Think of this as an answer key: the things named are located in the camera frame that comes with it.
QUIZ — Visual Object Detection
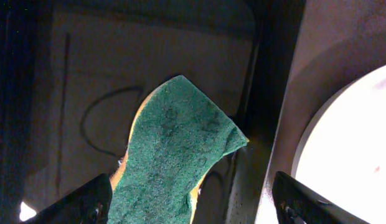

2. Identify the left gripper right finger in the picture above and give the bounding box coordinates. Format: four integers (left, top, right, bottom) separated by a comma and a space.
272, 171, 366, 224

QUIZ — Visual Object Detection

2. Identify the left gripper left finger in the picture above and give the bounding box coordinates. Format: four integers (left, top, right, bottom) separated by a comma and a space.
23, 174, 113, 224

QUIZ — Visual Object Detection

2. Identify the pale green plate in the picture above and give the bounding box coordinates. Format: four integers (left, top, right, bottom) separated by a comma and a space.
291, 65, 386, 223

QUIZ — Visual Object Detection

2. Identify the green and yellow sponge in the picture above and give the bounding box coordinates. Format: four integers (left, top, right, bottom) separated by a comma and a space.
108, 75, 248, 224

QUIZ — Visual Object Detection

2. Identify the small black tray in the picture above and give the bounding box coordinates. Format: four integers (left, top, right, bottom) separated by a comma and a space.
0, 1, 307, 223

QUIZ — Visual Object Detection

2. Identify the brown plastic serving tray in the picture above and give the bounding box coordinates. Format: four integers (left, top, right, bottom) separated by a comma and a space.
255, 0, 386, 223

